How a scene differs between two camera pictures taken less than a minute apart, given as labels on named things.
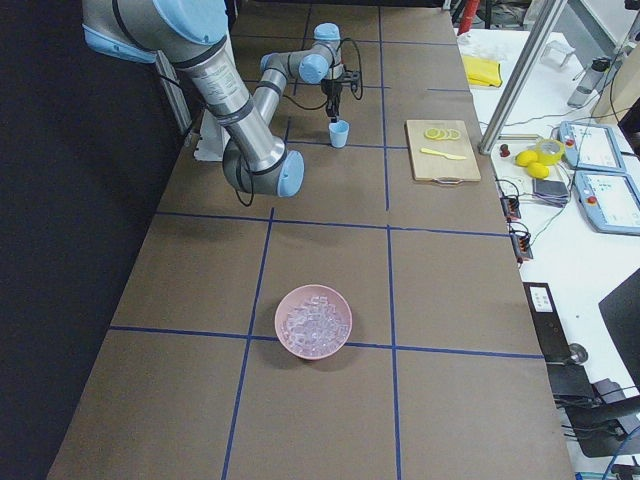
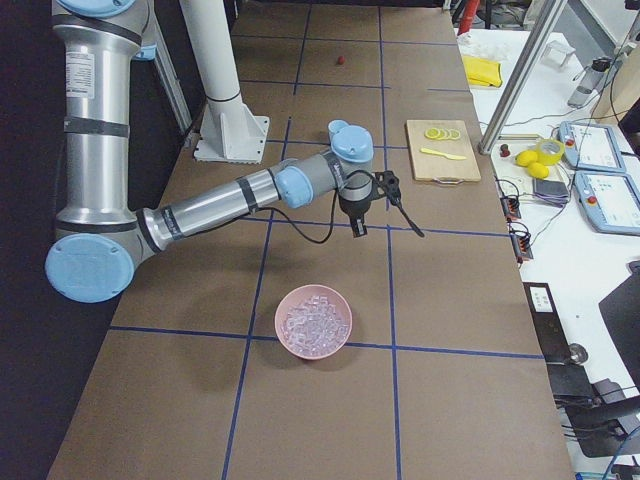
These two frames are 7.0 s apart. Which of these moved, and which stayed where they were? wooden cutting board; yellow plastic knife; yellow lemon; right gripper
Moved: right gripper
Stayed: yellow lemon; yellow plastic knife; wooden cutting board
